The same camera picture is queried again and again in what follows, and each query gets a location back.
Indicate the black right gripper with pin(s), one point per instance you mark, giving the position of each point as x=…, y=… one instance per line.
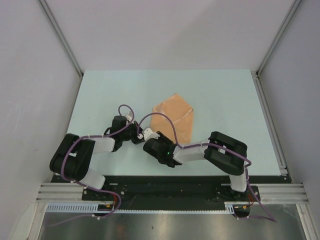
x=163, y=137

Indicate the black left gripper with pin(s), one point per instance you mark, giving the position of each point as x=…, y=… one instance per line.
x=135, y=125

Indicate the peach satin napkin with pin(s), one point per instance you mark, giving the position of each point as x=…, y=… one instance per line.
x=180, y=112

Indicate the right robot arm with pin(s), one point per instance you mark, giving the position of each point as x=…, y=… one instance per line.
x=224, y=152

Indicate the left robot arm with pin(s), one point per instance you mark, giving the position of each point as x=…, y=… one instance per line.
x=73, y=157

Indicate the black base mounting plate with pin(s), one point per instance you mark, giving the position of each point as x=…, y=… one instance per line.
x=169, y=193

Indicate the white slotted cable duct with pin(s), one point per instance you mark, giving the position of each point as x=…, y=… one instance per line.
x=79, y=208

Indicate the aluminium frame rail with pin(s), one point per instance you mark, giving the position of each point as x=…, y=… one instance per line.
x=277, y=147

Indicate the left aluminium corner post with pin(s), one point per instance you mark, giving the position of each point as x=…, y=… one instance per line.
x=48, y=13

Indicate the aluminium corner post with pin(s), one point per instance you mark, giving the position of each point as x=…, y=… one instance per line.
x=279, y=35
x=48, y=13

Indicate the right aluminium corner post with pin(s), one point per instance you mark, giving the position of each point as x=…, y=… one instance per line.
x=279, y=35

